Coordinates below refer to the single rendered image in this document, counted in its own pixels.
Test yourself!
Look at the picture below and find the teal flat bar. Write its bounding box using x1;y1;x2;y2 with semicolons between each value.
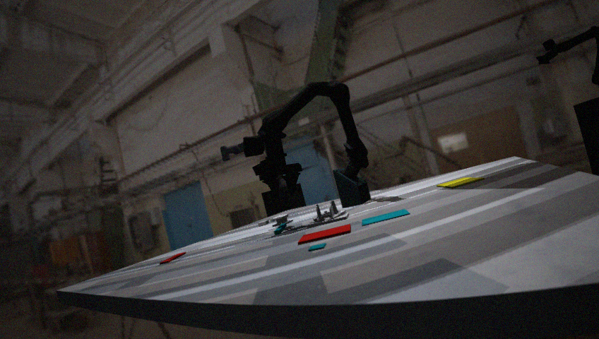
309;243;326;251

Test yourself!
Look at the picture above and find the cyan long thin bar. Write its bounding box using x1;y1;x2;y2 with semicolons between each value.
274;222;287;235

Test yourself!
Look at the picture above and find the red flat bar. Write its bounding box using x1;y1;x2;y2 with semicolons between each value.
160;252;186;264

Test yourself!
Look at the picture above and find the cyan rectangular plate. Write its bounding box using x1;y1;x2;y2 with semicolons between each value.
362;209;410;226

